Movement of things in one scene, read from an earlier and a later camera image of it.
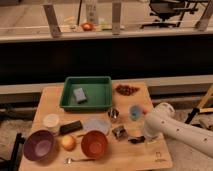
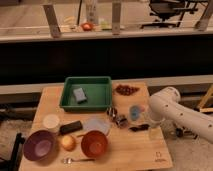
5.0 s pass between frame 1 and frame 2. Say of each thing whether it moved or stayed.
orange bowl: stayed
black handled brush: moved
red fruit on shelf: stayed
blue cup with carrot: stayed
